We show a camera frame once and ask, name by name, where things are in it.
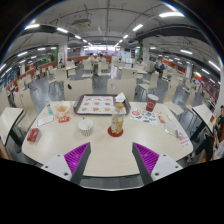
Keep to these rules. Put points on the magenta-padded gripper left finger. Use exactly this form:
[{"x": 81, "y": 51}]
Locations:
[{"x": 78, "y": 158}]

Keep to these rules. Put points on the beige chair with oval hole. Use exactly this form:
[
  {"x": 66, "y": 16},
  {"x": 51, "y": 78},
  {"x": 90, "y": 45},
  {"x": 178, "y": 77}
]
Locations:
[
  {"x": 121, "y": 90},
  {"x": 77, "y": 89}
]

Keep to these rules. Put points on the clear bottle with yellow drink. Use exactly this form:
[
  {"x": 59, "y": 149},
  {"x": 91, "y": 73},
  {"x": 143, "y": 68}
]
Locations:
[{"x": 117, "y": 121}]

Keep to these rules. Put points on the small red sachet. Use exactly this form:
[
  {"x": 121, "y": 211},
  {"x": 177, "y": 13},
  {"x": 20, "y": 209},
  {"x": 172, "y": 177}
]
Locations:
[{"x": 161, "y": 119}]

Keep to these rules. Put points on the dark tray with paper liner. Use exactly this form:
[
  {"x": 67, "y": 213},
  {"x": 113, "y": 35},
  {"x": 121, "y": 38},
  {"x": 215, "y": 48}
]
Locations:
[{"x": 95, "y": 105}]

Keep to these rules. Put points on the red paper cup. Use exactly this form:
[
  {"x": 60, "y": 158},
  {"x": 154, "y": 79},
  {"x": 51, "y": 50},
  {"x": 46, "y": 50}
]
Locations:
[{"x": 151, "y": 103}]

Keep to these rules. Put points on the small blue sanitizer bottle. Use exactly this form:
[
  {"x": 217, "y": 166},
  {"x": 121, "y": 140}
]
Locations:
[{"x": 50, "y": 110}]

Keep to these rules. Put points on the group of beige chairs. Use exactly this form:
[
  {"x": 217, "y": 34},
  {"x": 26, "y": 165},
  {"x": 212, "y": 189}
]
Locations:
[{"x": 151, "y": 82}]

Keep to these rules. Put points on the red paper packet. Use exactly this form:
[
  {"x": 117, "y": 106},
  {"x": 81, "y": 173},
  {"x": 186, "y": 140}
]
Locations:
[{"x": 33, "y": 135}]

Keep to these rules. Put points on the colourful sticker sheet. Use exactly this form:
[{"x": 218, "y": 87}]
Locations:
[{"x": 143, "y": 116}]

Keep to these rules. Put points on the white paper napkin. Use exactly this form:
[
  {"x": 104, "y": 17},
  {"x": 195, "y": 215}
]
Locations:
[{"x": 120, "y": 97}]

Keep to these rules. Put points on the ceiling lights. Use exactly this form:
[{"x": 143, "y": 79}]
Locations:
[{"x": 170, "y": 14}]

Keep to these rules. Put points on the red ketchup packet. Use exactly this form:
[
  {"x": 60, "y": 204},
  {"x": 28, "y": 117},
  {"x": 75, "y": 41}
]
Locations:
[{"x": 64, "y": 119}]

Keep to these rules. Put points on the white leaflet with red print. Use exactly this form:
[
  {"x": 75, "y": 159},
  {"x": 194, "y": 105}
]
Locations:
[{"x": 185, "y": 140}]

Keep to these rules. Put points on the ceiling air conditioner unit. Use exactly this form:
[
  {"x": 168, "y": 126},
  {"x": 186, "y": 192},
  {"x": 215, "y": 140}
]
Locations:
[{"x": 81, "y": 23}]

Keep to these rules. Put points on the beige side table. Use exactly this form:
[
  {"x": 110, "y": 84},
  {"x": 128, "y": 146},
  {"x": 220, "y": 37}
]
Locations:
[
  {"x": 9, "y": 121},
  {"x": 204, "y": 116}
]

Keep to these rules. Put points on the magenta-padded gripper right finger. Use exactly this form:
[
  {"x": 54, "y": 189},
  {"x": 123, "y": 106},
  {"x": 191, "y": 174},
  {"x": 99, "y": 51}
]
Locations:
[{"x": 146, "y": 159}]

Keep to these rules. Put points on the clear plastic bag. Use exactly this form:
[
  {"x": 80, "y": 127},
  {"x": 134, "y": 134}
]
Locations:
[{"x": 171, "y": 128}]

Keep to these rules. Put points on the flat round red coaster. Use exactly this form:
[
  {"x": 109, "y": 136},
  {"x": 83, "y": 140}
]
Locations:
[{"x": 115, "y": 135}]

